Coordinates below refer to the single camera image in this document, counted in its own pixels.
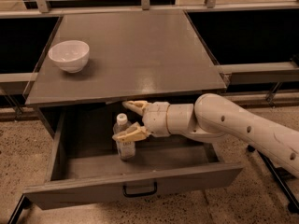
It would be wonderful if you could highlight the white ceramic bowl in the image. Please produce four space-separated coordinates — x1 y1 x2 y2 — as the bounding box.
48 40 90 73

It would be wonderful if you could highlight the open grey top drawer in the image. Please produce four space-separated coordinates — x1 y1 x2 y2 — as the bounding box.
24 105 242 210

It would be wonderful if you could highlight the black cabinet foot bar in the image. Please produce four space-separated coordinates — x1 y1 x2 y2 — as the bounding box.
7 195 31 224

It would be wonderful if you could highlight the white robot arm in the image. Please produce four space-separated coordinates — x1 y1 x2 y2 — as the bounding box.
113 93 299 177

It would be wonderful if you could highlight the black metal stand leg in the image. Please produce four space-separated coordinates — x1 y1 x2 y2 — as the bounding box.
258 152 299 214

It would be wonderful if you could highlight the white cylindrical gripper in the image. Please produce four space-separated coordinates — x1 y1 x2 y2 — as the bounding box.
112 100 170 143

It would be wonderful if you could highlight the black drawer handle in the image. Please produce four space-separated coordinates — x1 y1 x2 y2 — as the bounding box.
122 181 158 198

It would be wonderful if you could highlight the grey cabinet with counter top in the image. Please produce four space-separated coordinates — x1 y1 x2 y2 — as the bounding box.
21 8 232 138

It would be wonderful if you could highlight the clear plastic water bottle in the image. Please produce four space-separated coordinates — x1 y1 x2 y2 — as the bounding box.
113 113 135 161

